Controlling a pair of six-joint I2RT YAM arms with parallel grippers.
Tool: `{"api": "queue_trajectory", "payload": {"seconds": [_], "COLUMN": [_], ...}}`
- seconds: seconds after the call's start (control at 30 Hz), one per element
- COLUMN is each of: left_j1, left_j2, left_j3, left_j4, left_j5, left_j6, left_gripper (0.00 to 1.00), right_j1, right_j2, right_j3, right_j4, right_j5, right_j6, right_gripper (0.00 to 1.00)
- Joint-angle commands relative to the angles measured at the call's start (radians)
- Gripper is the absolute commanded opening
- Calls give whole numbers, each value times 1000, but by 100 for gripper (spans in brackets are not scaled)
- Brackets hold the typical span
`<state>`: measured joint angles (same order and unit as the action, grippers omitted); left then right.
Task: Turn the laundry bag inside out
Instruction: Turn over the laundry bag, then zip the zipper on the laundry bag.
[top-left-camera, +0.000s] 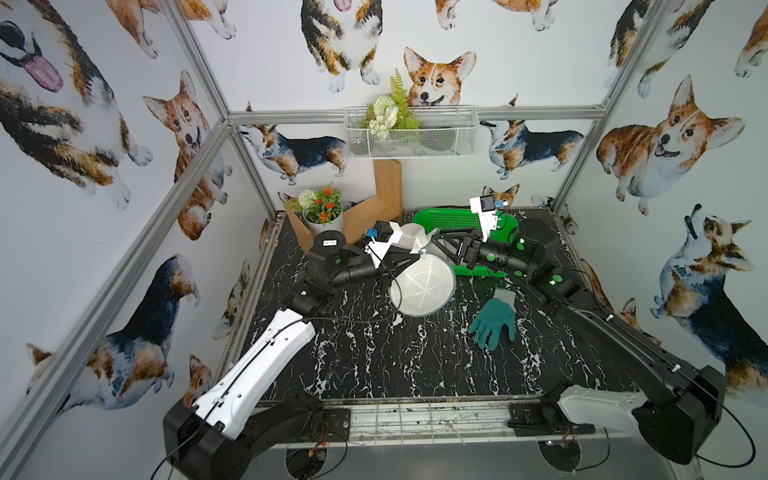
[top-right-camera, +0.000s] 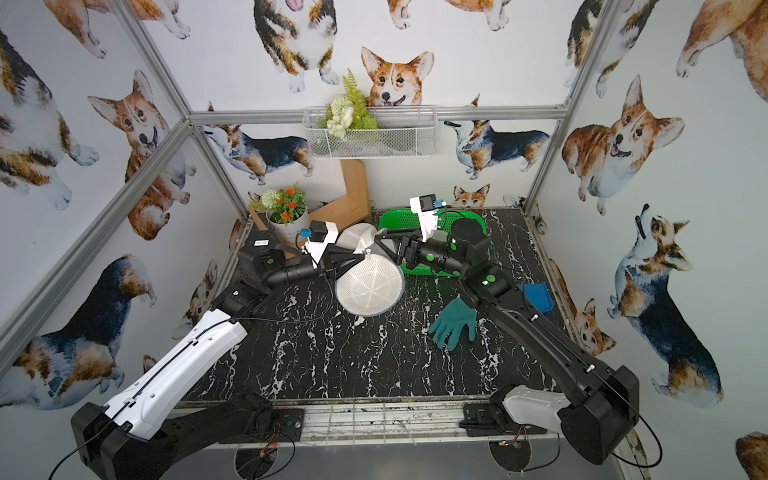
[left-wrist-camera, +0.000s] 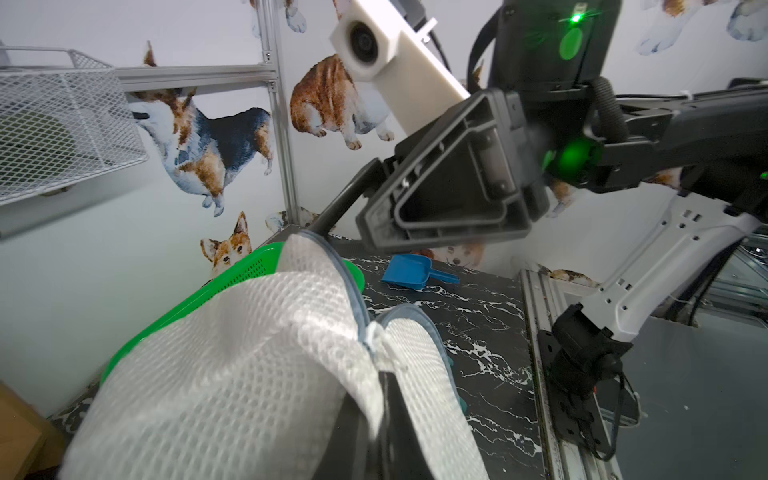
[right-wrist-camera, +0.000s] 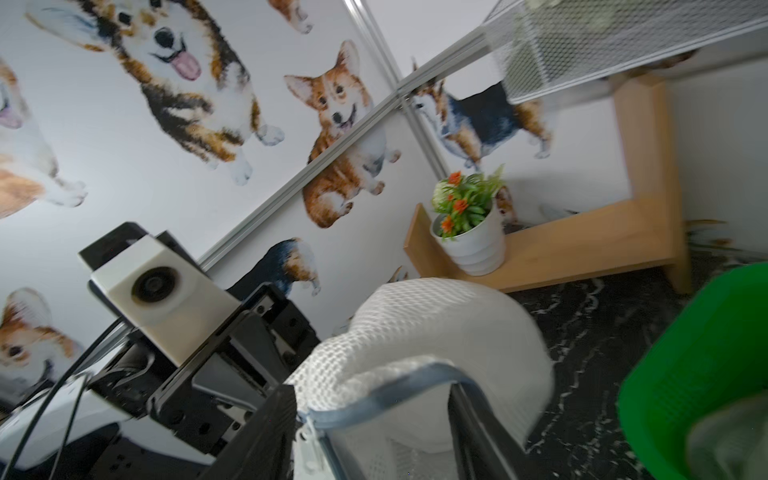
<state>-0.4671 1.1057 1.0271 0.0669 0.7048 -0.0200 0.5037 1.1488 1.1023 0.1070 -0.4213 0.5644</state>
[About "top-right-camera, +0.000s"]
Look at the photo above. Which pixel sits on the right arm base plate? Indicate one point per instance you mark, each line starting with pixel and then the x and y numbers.
pixel 487 419

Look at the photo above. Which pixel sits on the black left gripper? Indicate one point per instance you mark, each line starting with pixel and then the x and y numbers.
pixel 327 264

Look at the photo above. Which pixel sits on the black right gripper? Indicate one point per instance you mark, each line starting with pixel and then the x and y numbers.
pixel 409 251

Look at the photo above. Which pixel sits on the white wire wall basket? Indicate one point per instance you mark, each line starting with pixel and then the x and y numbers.
pixel 398 132

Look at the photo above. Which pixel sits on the green plastic basket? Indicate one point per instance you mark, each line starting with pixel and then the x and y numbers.
pixel 461 241

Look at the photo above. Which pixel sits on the wooden shelf stand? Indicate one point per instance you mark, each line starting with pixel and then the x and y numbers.
pixel 350 209

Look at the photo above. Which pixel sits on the artificial flower plant in pot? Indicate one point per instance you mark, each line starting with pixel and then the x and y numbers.
pixel 282 206

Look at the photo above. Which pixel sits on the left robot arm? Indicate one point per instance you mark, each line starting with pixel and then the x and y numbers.
pixel 133 436

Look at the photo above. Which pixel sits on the white plant pot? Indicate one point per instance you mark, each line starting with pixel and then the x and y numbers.
pixel 288 232

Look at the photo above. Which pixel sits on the teal rubber glove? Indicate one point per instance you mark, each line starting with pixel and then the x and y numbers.
pixel 447 329

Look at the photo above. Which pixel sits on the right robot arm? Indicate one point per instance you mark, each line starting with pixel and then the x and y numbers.
pixel 595 406

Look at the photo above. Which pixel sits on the artificial fern and white flowers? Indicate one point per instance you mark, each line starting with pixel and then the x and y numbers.
pixel 348 112

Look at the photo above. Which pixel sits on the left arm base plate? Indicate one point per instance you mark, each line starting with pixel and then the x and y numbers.
pixel 278 424

